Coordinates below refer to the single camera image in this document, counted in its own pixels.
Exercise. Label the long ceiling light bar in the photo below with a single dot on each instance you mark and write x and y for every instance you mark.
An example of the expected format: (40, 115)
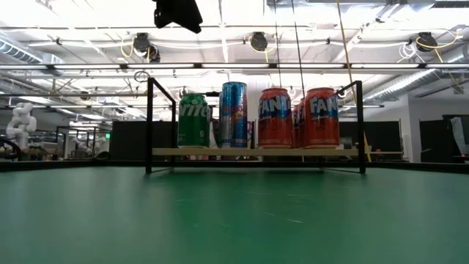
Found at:
(234, 66)

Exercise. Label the round black ceiling fixture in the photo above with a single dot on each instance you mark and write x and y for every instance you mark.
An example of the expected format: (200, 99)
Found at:
(141, 42)
(427, 40)
(259, 41)

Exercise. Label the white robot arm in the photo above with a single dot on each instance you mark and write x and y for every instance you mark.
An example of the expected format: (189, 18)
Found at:
(22, 124)

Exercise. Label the silver ventilation duct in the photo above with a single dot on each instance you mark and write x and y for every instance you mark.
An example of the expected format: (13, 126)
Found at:
(403, 84)

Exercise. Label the round black wall fixture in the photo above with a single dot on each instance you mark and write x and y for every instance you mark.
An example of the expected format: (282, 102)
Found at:
(340, 93)

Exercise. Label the wooden shelf with black frame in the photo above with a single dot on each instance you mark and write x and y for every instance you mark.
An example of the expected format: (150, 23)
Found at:
(322, 152)

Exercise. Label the silver blue energy drink can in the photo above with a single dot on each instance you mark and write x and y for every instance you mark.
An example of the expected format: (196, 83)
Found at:
(234, 113)

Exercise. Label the black cabinet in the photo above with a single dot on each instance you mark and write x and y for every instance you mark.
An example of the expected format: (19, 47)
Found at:
(370, 135)

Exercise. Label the white hanging sheet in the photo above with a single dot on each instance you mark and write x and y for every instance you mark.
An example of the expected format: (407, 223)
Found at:
(459, 133)

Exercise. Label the green soda can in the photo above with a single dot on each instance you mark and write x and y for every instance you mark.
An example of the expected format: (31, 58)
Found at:
(193, 121)

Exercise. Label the black partition panel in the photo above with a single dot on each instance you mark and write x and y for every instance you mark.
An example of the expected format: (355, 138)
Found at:
(128, 139)

